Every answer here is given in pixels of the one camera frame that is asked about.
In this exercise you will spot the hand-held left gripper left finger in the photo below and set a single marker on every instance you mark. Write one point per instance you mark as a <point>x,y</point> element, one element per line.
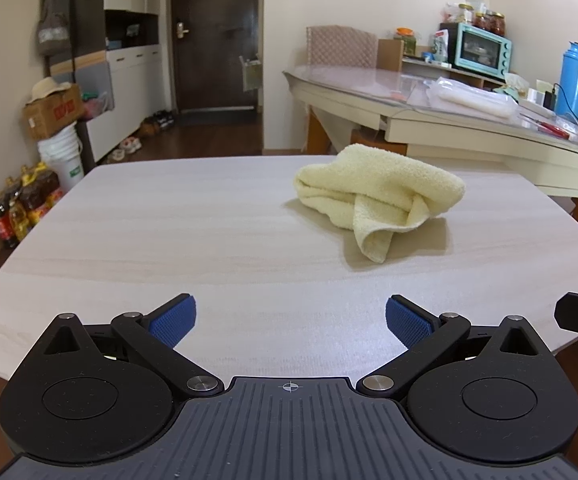
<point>174,320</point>

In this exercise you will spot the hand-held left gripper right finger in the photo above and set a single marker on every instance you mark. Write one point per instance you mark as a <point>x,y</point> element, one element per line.
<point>409,321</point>

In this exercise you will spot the pale yellow towel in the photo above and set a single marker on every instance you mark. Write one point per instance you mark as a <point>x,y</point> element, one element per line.
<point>369,185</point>

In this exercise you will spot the red scissors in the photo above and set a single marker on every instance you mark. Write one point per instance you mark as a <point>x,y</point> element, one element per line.
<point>554,129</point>

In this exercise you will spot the black power adapter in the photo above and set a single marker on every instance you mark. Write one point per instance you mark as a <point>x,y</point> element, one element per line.
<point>549,100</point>

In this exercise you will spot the cluster of cooking oil bottles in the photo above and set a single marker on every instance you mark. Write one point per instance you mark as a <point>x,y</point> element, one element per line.
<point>29,200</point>

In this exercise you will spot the bed with plastic cover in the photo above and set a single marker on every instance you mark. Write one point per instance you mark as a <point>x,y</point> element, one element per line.
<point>469,135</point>

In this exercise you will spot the blue thermos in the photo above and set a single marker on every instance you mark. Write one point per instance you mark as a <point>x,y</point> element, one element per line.
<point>571,85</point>

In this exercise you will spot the white plastic bucket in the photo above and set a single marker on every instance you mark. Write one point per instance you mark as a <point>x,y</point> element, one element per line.
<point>64,160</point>

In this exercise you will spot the row of shoes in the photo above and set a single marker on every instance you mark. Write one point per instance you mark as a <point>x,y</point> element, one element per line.
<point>156,122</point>

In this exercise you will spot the clear plastic bag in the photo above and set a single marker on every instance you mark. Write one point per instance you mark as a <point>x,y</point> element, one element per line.
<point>469,99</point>

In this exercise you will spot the colourful plastic bags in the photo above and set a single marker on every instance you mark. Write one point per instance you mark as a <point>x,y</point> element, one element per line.
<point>96,105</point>

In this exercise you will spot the wooden tabletop shelf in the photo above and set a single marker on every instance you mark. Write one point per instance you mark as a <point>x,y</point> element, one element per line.
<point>469,76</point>

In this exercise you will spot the cardboard box with red print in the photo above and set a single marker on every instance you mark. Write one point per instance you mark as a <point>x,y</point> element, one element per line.
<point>54,112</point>

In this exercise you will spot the teal toaster oven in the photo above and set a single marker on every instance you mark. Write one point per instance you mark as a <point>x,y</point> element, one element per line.
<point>479,50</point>

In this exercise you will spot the white and grey cabinet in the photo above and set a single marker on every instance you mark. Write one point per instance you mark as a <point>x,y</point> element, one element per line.
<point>129,65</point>

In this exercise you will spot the dark brown door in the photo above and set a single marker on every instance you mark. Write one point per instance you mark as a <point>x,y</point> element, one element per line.
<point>209,60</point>

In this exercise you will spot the straw hat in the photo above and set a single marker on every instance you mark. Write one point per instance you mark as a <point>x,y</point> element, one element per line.
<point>49,89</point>

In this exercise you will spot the brown wooden board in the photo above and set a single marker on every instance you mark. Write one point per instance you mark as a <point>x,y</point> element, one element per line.
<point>390,55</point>

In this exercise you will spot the jar with red contents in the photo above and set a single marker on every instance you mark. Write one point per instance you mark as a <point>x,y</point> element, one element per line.
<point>497,22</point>
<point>480,21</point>

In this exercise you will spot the white and red packet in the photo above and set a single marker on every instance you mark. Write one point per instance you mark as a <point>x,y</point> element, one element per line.
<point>439,44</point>

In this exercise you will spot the orange lid jar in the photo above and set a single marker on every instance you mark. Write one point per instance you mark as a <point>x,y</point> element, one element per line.
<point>405,40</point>

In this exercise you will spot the patterned chair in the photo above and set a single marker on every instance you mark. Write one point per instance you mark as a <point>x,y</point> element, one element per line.
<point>339,45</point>

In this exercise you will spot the yellow lid jar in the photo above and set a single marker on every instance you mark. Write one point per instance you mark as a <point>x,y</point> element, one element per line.
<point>465,12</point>

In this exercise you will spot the white plastic bag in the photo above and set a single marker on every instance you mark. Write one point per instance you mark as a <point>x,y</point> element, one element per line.
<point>451,10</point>

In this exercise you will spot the grey hanging bag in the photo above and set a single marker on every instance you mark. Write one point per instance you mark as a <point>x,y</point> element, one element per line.
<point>51,30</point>

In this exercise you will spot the cream wall-mounted box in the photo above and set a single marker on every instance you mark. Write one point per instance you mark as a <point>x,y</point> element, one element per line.
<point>250,75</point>

